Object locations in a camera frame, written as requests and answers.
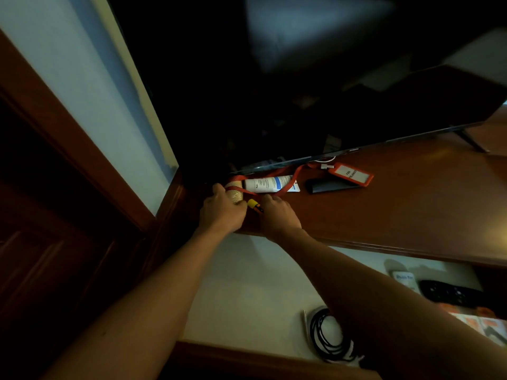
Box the orange badge holder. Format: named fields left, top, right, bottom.
left=328, top=162, right=374, bottom=188

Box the orange white paper sheet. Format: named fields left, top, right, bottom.
left=444, top=304, right=507, bottom=348

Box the black game controller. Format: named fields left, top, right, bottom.
left=419, top=279, right=486, bottom=309

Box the brown wooden door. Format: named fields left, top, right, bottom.
left=0, top=29, right=187, bottom=380

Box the person's left hand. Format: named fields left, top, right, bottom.
left=197, top=183, right=248, bottom=236

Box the orange lanyard strap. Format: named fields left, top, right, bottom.
left=226, top=162, right=323, bottom=196

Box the black remote control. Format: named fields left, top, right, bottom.
left=304, top=177, right=362, bottom=194

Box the person's left forearm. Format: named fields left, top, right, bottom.
left=40, top=226, right=230, bottom=380

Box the person's right hand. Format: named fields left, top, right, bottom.
left=259, top=194, right=303, bottom=243

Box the black flat television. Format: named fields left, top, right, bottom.
left=106, top=0, right=507, bottom=184

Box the white blue cream tube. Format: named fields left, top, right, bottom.
left=243, top=175, right=301, bottom=194

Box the beige twine spool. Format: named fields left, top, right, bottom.
left=225, top=180, right=245, bottom=205

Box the coiled black cable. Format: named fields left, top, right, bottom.
left=309, top=308, right=359, bottom=362

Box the person's right forearm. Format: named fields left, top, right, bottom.
left=277, top=229, right=507, bottom=380

